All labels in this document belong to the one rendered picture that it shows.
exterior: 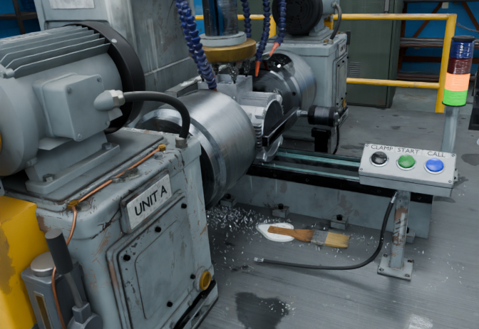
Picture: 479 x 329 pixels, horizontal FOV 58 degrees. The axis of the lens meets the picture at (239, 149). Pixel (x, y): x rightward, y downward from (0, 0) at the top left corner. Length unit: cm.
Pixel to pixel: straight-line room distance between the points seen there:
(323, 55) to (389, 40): 269
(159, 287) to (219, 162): 30
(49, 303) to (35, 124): 22
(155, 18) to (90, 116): 71
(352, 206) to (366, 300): 28
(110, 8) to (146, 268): 69
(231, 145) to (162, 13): 51
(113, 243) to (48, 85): 23
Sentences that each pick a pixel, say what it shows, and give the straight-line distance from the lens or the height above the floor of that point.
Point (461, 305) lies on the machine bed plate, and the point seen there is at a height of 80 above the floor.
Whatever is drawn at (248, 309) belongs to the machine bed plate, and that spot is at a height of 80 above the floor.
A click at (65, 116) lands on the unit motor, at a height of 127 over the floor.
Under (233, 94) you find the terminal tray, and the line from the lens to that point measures 115.
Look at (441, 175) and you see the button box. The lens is 88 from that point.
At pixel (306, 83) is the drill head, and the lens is 138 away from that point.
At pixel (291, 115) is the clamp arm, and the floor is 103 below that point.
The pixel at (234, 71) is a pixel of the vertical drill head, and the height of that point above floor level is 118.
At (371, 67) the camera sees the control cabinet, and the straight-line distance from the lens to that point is 429.
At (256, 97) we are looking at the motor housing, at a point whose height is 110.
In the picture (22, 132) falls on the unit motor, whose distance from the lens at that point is 57.
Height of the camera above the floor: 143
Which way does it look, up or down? 23 degrees down
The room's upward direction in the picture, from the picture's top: 4 degrees counter-clockwise
